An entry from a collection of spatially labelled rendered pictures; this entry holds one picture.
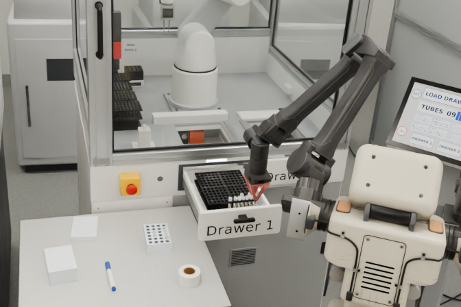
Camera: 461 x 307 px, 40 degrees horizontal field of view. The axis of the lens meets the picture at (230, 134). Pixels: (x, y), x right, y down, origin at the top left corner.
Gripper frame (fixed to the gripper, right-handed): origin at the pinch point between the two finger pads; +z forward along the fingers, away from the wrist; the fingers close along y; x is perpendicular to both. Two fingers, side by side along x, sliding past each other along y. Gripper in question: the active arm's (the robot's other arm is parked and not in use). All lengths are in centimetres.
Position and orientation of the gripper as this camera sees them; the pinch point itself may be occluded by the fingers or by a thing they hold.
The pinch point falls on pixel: (254, 195)
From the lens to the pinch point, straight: 207.9
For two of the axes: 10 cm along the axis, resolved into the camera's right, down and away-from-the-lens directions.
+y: -2.8, -4.4, 8.5
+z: -0.8, 9.0, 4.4
